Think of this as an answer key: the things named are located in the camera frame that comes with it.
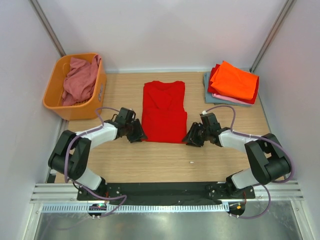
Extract aluminium rail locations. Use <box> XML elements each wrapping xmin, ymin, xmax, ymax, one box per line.
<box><xmin>30</xmin><ymin>180</ymin><xmax>304</xmax><ymax>204</ymax></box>

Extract left corner aluminium profile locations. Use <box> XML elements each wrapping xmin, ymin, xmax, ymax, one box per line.
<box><xmin>28</xmin><ymin>0</ymin><xmax>66</xmax><ymax>57</ymax></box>

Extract folded red shirt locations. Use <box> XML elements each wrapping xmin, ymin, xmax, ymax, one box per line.
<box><xmin>207</xmin><ymin>63</ymin><xmax>261</xmax><ymax>105</ymax></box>

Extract folded orange shirt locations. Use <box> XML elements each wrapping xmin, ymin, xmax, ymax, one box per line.
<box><xmin>209</xmin><ymin>60</ymin><xmax>260</xmax><ymax>100</ymax></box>

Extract folded pink shirt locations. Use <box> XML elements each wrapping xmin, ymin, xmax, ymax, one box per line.
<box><xmin>212</xmin><ymin>93</ymin><xmax>248</xmax><ymax>105</ymax></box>

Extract corner aluminium profile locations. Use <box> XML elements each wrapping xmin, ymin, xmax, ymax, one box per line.
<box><xmin>249</xmin><ymin>0</ymin><xmax>297</xmax><ymax>73</ymax></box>
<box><xmin>28</xmin><ymin>0</ymin><xmax>66</xmax><ymax>57</ymax></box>

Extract red t shirt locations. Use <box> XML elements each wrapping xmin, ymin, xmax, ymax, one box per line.
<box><xmin>141</xmin><ymin>81</ymin><xmax>188</xmax><ymax>144</ymax></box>

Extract orange plastic basket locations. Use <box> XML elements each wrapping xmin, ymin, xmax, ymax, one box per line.
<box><xmin>42</xmin><ymin>53</ymin><xmax>107</xmax><ymax>121</ymax></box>

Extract pink crumpled shirt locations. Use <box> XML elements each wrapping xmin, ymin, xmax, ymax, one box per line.
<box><xmin>62</xmin><ymin>54</ymin><xmax>101</xmax><ymax>106</ymax></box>

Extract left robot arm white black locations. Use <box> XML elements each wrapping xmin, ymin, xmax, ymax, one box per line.
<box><xmin>48</xmin><ymin>107</ymin><xmax>148</xmax><ymax>200</ymax></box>

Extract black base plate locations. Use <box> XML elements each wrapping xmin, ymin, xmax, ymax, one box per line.
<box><xmin>76</xmin><ymin>181</ymin><xmax>256</xmax><ymax>205</ymax></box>

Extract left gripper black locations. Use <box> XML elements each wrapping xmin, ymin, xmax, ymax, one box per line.
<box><xmin>125</xmin><ymin>118</ymin><xmax>147</xmax><ymax>143</ymax></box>

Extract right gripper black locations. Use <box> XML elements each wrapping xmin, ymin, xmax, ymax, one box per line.
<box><xmin>181</xmin><ymin>122</ymin><xmax>210</xmax><ymax>147</ymax></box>

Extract right corner aluminium profile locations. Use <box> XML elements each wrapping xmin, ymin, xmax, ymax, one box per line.
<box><xmin>249</xmin><ymin>0</ymin><xmax>297</xmax><ymax>73</ymax></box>

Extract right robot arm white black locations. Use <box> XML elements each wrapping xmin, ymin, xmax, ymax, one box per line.
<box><xmin>182</xmin><ymin>113</ymin><xmax>293</xmax><ymax>198</ymax></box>

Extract slotted cable duct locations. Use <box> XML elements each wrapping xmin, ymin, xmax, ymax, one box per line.
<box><xmin>41</xmin><ymin>202</ymin><xmax>229</xmax><ymax>214</ymax></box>

